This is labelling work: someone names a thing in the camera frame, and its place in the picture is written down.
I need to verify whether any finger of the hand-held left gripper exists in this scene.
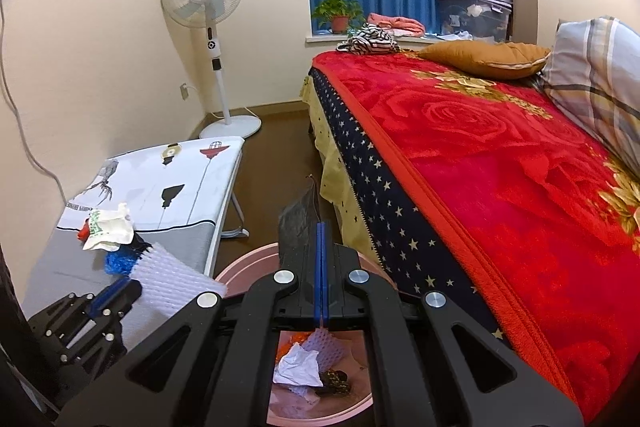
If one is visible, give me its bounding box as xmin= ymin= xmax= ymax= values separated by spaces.
xmin=86 ymin=278 xmax=144 ymax=320

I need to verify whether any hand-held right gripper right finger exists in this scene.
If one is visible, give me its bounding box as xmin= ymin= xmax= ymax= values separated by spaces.
xmin=323 ymin=222 xmax=586 ymax=427

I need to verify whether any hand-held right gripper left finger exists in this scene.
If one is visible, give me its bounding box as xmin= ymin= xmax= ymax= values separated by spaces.
xmin=55 ymin=222 xmax=324 ymax=427

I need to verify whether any blue foam net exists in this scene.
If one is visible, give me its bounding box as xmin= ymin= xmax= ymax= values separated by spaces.
xmin=104 ymin=251 xmax=152 ymax=277

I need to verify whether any orange plastic bag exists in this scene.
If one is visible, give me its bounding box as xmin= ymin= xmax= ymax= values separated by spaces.
xmin=277 ymin=332 xmax=312 ymax=354

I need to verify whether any pink plastic bin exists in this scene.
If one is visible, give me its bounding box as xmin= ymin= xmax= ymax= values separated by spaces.
xmin=214 ymin=242 xmax=397 ymax=426

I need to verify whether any white foam sheet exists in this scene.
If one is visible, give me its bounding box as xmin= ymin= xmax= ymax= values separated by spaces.
xmin=127 ymin=242 xmax=229 ymax=324

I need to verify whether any green printed paper wrapper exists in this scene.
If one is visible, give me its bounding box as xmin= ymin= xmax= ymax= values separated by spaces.
xmin=81 ymin=202 xmax=137 ymax=253

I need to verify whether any white paper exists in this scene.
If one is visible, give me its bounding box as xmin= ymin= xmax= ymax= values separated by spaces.
xmin=272 ymin=342 xmax=325 ymax=392

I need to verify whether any dark floral bag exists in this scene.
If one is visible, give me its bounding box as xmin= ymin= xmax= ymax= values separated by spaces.
xmin=319 ymin=368 xmax=352 ymax=397

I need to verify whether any lavender foam net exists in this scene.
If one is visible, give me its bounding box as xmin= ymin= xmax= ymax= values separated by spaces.
xmin=302 ymin=327 xmax=347 ymax=371

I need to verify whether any grey translucent plastic bag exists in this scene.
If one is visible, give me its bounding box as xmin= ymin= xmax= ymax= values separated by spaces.
xmin=277 ymin=176 xmax=326 ymax=270

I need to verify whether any navy star bed sheet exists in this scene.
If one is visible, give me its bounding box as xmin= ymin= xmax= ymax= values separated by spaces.
xmin=299 ymin=67 xmax=507 ymax=349

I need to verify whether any red floral blanket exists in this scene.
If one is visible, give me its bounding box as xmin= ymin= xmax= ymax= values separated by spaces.
xmin=312 ymin=50 xmax=640 ymax=424

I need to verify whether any orange pillow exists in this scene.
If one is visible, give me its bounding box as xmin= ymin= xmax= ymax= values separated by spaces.
xmin=415 ymin=39 xmax=552 ymax=81

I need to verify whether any striped cloth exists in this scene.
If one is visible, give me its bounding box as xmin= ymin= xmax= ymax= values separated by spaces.
xmin=335 ymin=22 xmax=402 ymax=56

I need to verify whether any pink folded cloth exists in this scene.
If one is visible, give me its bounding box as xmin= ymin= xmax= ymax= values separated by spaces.
xmin=367 ymin=11 xmax=427 ymax=38

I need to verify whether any plaid pillow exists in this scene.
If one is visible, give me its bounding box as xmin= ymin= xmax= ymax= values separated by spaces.
xmin=541 ymin=15 xmax=640 ymax=164

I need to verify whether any clear storage box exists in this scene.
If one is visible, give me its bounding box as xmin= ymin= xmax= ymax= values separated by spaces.
xmin=434 ymin=0 xmax=514 ymax=44

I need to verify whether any potted green plant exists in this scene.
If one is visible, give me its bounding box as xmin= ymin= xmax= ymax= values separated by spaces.
xmin=310 ymin=0 xmax=366 ymax=36

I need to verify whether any white table frame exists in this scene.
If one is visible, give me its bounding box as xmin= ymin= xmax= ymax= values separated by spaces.
xmin=201 ymin=156 xmax=252 ymax=279

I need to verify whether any grey wall cable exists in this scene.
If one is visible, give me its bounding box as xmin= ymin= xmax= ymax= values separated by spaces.
xmin=0 ymin=0 xmax=69 ymax=204

